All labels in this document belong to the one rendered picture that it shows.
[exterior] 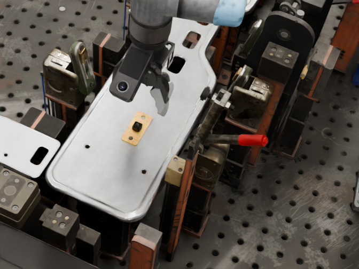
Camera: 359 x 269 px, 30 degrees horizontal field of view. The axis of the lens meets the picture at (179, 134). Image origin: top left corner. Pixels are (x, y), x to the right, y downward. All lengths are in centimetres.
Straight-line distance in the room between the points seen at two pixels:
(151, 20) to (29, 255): 48
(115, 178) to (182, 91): 27
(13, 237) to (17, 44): 83
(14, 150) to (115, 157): 21
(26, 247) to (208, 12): 53
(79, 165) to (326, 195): 70
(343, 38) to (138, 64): 85
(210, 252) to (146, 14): 70
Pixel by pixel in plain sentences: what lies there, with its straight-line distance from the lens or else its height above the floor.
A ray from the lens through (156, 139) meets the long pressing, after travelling 141.
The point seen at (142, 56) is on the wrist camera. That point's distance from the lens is 122.
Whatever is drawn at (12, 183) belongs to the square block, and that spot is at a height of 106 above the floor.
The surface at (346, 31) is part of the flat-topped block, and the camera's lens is 192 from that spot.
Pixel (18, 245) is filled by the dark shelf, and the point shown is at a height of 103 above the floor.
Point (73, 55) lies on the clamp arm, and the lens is 142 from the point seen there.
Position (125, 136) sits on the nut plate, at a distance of 141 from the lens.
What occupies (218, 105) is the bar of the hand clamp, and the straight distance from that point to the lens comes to 122.
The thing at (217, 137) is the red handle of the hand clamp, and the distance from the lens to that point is 132.
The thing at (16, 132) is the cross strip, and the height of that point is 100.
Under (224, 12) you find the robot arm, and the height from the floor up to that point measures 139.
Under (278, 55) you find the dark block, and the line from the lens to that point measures 145.
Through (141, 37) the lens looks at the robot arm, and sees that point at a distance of 119.
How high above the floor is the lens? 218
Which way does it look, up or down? 56 degrees down
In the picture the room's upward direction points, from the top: 10 degrees clockwise
